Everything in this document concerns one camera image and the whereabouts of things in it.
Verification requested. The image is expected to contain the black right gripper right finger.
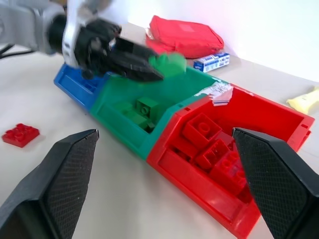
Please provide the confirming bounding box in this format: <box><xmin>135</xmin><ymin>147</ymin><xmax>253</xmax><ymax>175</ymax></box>
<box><xmin>231</xmin><ymin>127</ymin><xmax>319</xmax><ymax>239</ymax></box>

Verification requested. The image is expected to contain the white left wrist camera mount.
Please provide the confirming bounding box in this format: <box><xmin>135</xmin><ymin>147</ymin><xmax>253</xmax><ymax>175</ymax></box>
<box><xmin>61</xmin><ymin>0</ymin><xmax>105</xmax><ymax>68</ymax></box>

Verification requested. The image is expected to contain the pale yellow packet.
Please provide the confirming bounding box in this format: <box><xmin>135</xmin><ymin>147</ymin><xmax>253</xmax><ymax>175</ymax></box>
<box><xmin>286</xmin><ymin>86</ymin><xmax>319</xmax><ymax>116</ymax></box>

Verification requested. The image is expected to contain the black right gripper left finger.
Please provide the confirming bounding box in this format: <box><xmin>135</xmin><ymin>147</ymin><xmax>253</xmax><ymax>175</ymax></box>
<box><xmin>0</xmin><ymin>128</ymin><xmax>100</xmax><ymax>239</ymax></box>

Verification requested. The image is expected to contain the green toy block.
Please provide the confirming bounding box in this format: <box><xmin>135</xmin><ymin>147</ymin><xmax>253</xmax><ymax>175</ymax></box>
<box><xmin>129</xmin><ymin>113</ymin><xmax>148</xmax><ymax>130</ymax></box>
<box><xmin>136</xmin><ymin>97</ymin><xmax>160</xmax><ymax>118</ymax></box>
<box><xmin>146</xmin><ymin>120</ymin><xmax>157</xmax><ymax>134</ymax></box>
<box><xmin>149</xmin><ymin>51</ymin><xmax>187</xmax><ymax>78</ymax></box>

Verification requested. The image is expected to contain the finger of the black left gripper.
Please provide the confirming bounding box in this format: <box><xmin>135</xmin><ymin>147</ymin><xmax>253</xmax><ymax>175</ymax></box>
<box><xmin>106</xmin><ymin>53</ymin><xmax>164</xmax><ymax>82</ymax></box>
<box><xmin>113</xmin><ymin>37</ymin><xmax>160</xmax><ymax>64</ymax></box>

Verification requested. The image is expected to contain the red fabric pouch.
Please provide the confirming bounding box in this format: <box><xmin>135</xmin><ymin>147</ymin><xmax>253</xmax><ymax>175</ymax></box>
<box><xmin>145</xmin><ymin>15</ymin><xmax>225</xmax><ymax>59</ymax></box>

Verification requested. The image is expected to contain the red plastic bin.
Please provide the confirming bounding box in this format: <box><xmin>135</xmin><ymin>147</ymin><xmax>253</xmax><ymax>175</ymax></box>
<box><xmin>146</xmin><ymin>84</ymin><xmax>316</xmax><ymax>239</ymax></box>

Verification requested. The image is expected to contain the blue plastic bin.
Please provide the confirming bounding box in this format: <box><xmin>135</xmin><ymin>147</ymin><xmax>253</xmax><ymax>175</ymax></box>
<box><xmin>53</xmin><ymin>63</ymin><xmax>113</xmax><ymax>113</ymax></box>

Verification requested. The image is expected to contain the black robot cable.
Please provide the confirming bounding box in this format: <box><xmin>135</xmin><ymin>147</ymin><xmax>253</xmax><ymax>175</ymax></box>
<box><xmin>0</xmin><ymin>43</ymin><xmax>35</xmax><ymax>60</ymax></box>

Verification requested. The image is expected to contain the green plastic bin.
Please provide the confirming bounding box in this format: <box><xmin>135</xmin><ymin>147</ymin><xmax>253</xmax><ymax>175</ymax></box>
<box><xmin>89</xmin><ymin>66</ymin><xmax>234</xmax><ymax>162</ymax></box>

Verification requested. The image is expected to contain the blue and white carton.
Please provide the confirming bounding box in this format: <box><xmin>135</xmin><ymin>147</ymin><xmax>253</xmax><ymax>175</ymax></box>
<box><xmin>193</xmin><ymin>52</ymin><xmax>231</xmax><ymax>74</ymax></box>

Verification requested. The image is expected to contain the torn white label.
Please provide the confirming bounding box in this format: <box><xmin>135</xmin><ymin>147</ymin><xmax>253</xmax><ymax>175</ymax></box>
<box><xmin>195</xmin><ymin>83</ymin><xmax>234</xmax><ymax>107</ymax></box>

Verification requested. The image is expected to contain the flat red toy block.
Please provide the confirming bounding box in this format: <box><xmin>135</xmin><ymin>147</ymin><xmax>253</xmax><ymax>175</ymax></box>
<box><xmin>1</xmin><ymin>122</ymin><xmax>41</xmax><ymax>149</ymax></box>

